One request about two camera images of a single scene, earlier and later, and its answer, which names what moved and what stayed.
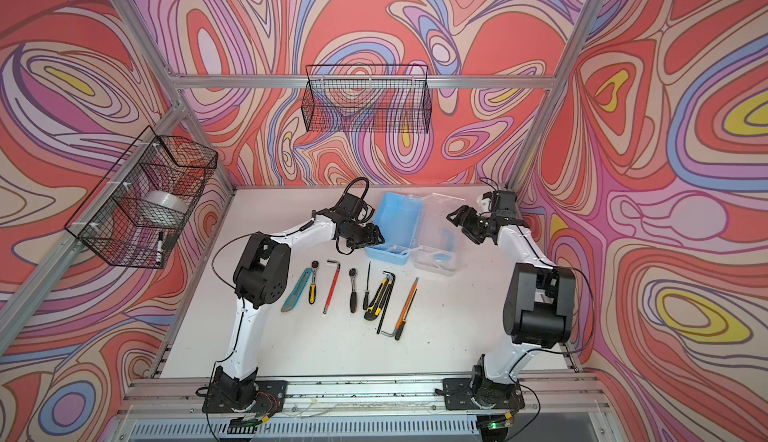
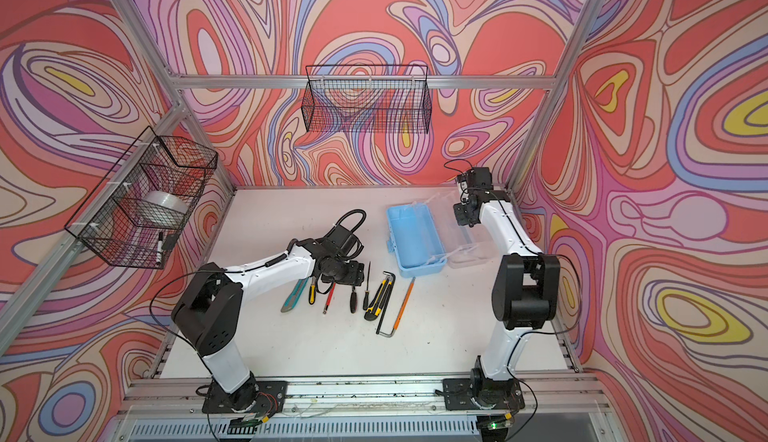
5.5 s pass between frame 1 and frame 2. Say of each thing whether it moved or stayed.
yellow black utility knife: stayed
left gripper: moved
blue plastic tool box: moved
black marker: stayed
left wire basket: stayed
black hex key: stayed
